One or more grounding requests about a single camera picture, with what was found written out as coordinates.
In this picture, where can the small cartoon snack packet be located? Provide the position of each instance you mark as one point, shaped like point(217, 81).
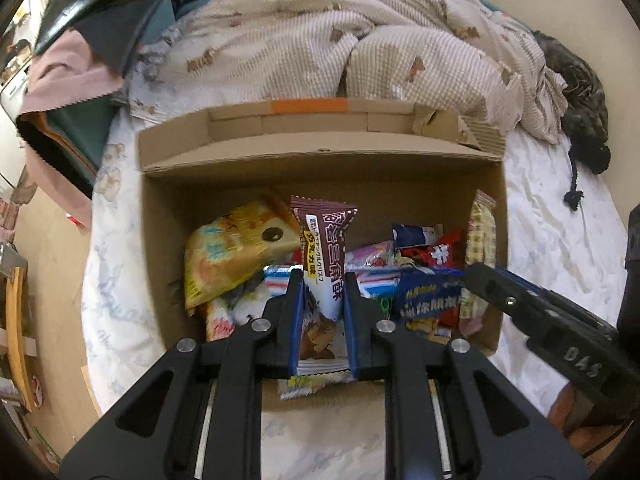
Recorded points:
point(225, 317)

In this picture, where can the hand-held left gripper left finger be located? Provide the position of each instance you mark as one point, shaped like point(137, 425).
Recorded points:
point(295, 330)

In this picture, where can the blue striped white packet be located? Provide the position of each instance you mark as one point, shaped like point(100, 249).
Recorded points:
point(277, 280)

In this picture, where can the blue cartoon snack packet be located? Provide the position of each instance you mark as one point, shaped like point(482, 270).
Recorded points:
point(425, 295)

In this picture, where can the black plastic bag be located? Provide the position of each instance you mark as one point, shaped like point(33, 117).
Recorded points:
point(100, 5)

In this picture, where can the dark camouflage cloth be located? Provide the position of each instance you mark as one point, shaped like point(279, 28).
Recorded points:
point(580, 95)

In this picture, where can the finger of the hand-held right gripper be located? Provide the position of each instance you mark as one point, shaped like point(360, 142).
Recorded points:
point(522, 285)
point(550, 325)

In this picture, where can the curved wooden rail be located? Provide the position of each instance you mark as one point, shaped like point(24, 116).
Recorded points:
point(20, 335)

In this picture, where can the white and navy snack packet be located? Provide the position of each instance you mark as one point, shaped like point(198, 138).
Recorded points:
point(415, 235)

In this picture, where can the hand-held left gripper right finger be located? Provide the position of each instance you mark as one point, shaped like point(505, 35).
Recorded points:
point(350, 335)

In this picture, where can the beige checked quilt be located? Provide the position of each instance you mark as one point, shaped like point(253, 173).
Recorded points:
point(300, 45)

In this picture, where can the dark green cloth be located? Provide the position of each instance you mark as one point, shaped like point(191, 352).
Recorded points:
point(80, 130)

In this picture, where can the brown chocolate wafer packet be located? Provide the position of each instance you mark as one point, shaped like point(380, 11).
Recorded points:
point(324, 255)

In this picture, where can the pink cloth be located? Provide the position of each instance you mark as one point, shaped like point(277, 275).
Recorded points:
point(70, 75)

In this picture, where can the cardboard box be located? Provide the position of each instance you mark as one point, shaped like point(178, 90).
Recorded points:
point(320, 180)

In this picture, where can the yellow checked snack packet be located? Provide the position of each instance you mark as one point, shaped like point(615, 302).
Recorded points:
point(481, 240)

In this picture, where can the red snack packet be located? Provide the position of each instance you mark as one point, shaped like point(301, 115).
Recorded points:
point(435, 252)

